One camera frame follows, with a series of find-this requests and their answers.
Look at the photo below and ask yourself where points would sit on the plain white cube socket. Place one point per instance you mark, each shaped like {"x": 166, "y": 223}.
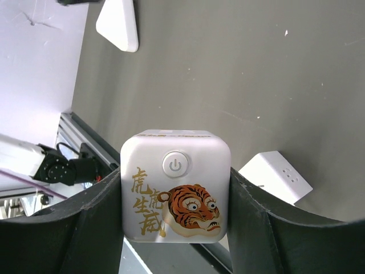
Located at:
{"x": 271, "y": 172}

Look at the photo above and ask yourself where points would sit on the white tiger cube plug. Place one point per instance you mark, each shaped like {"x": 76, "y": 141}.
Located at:
{"x": 175, "y": 186}

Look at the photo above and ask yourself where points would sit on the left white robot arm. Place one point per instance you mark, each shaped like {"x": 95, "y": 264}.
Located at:
{"x": 62, "y": 164}

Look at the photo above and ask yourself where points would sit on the white triangular power strip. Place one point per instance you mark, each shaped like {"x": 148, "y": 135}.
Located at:
{"x": 117, "y": 24}

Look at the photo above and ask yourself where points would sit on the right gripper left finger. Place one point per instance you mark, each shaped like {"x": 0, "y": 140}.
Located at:
{"x": 82, "y": 234}

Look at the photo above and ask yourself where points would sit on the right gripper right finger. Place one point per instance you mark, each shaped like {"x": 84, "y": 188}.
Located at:
{"x": 268, "y": 235}

